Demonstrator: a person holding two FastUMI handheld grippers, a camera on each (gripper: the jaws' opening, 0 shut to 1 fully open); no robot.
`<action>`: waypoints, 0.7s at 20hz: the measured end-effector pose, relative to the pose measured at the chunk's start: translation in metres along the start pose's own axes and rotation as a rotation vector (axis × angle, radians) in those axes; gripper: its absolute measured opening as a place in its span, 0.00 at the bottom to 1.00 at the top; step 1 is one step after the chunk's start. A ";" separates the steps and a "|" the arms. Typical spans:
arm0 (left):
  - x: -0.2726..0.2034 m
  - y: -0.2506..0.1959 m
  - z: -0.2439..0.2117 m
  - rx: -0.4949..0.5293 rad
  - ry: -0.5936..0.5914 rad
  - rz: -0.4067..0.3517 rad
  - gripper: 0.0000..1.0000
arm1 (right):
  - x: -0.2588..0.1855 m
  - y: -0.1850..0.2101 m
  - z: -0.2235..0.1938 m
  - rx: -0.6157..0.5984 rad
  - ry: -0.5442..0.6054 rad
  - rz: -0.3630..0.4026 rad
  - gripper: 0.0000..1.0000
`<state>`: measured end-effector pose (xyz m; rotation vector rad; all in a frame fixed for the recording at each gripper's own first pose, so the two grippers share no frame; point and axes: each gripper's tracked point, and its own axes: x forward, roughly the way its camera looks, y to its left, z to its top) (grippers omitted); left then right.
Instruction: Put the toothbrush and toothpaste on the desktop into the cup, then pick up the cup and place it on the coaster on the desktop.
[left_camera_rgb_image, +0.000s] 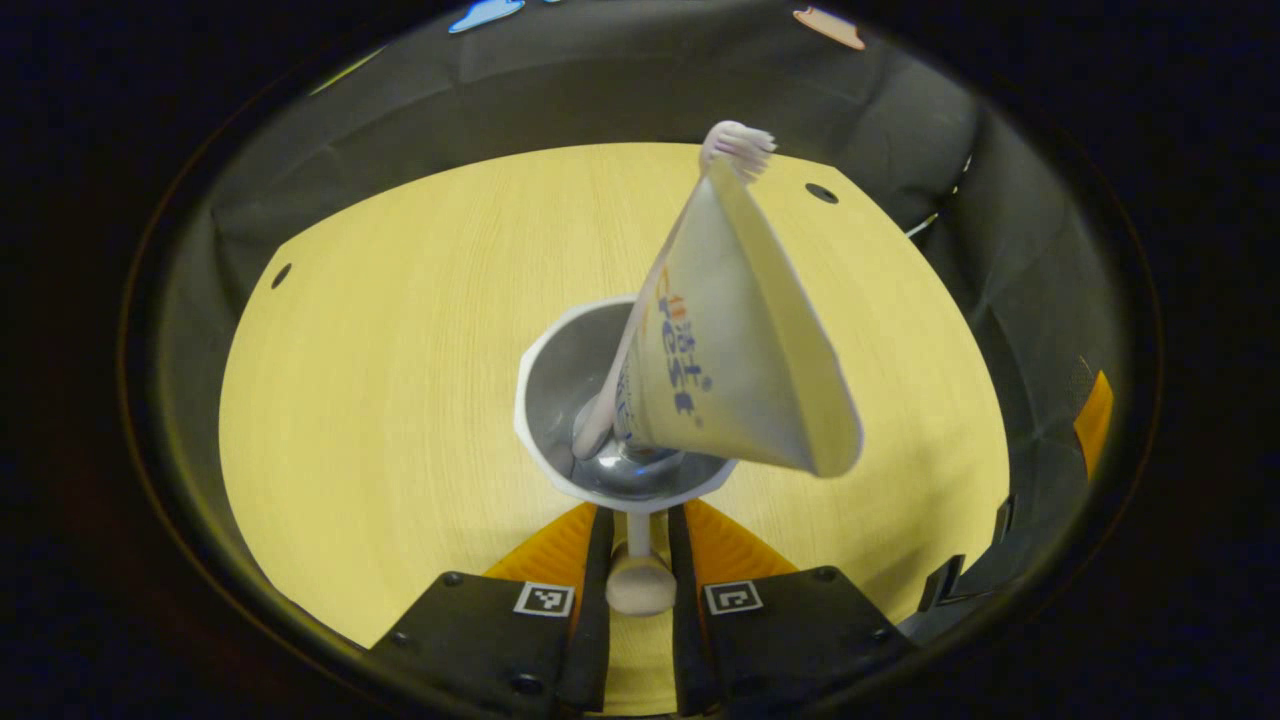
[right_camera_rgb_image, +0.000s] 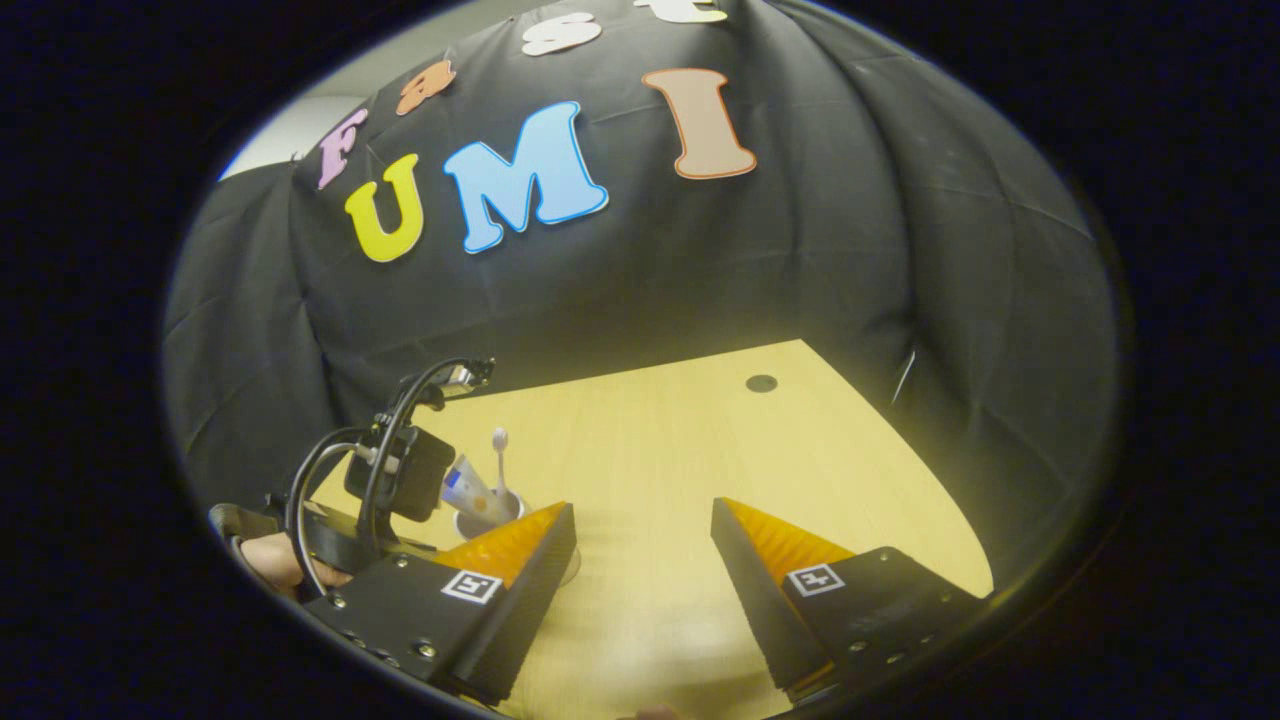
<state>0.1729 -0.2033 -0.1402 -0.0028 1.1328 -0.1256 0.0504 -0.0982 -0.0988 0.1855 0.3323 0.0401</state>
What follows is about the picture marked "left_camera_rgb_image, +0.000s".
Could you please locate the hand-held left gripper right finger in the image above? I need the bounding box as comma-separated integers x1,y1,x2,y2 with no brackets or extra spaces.
667,499,918,718

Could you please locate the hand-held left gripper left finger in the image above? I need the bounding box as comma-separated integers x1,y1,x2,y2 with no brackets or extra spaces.
370,502,615,717

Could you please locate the light wooden desktop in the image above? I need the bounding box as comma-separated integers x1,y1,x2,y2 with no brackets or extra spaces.
218,142,1011,716

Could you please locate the thin white cable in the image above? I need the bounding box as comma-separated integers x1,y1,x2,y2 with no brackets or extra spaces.
903,150,976,241

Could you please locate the white toothbrush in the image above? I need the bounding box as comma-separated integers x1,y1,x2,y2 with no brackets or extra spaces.
572,120,778,461

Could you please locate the white toothpaste tube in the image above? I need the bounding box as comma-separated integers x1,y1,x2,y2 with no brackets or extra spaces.
612,155,864,479

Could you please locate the white cup with wooden handle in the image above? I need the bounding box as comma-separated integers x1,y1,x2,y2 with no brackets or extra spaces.
513,295,741,618

